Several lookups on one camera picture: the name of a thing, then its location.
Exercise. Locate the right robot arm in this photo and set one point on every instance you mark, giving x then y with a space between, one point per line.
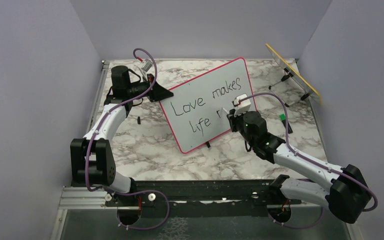
342 190

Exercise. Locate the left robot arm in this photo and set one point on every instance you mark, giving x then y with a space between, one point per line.
92 160

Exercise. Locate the yellow-edged board on stand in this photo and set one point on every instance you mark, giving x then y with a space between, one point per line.
291 74

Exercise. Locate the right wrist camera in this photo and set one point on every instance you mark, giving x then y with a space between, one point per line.
241 104

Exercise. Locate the pink-framed whiteboard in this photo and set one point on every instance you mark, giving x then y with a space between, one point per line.
194 114

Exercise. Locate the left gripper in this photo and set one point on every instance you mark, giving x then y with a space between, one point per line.
158 93

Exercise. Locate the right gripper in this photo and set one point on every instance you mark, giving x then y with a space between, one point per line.
233 119

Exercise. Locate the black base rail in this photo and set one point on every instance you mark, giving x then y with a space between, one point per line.
201 198

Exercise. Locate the green black highlighter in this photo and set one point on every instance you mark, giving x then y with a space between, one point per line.
285 123

